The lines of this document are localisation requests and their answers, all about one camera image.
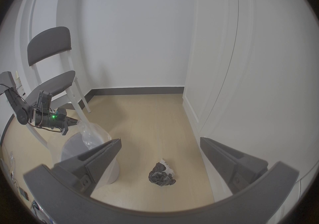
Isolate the white trash bin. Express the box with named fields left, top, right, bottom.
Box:
left=61, top=123, right=121, bottom=185

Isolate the black plastic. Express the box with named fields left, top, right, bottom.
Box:
left=149, top=159, right=176, bottom=187

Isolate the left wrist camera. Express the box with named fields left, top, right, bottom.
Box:
left=51, top=108, right=67, bottom=120

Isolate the grey and white chair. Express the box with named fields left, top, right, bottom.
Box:
left=25, top=27, right=91, bottom=149

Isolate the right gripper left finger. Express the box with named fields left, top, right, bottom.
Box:
left=53, top=138, right=122, bottom=195

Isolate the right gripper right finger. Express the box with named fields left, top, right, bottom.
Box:
left=200, top=137, right=269, bottom=196

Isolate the white wardrobe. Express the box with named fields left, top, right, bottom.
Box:
left=183, top=0, right=318, bottom=202

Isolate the clear plastic bag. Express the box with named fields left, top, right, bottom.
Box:
left=77, top=119, right=111, bottom=152

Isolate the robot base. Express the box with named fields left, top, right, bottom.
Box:
left=0, top=141, right=56, bottom=224

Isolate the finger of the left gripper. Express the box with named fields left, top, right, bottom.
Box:
left=65, top=116, right=80, bottom=128

